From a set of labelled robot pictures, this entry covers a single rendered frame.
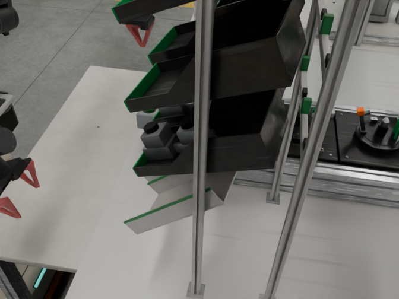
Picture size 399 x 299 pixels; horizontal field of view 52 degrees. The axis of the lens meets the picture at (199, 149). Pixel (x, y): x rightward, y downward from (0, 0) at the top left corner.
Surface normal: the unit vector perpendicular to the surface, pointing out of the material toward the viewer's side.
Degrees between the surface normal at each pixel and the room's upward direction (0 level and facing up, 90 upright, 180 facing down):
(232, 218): 0
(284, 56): 65
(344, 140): 0
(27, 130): 0
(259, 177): 90
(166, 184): 90
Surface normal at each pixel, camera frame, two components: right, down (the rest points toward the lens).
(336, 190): -0.18, 0.67
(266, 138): 0.86, -0.08
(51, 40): 0.03, -0.73
